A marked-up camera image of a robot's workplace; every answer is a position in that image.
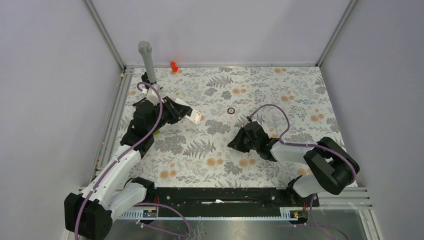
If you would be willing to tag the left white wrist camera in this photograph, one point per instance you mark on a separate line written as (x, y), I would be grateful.
(153, 96)

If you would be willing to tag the grey microphone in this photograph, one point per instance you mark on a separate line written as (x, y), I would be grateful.
(145, 50)

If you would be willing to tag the black microphone stand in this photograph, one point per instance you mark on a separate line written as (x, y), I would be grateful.
(145, 84)

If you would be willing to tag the red plastic block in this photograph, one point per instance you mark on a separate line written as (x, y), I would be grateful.
(174, 66)

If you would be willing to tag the floral table mat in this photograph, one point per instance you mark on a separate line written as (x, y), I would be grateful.
(291, 102)

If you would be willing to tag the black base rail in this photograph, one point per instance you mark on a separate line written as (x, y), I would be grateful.
(211, 202)

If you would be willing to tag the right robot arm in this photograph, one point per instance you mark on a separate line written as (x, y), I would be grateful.
(332, 168)

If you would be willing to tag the white red remote control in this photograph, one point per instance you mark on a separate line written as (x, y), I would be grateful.
(193, 115)

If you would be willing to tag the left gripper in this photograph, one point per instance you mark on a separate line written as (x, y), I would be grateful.
(177, 111)

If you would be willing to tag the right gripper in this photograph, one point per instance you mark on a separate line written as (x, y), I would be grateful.
(236, 143)

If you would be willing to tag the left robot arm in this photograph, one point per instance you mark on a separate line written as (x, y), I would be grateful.
(91, 213)

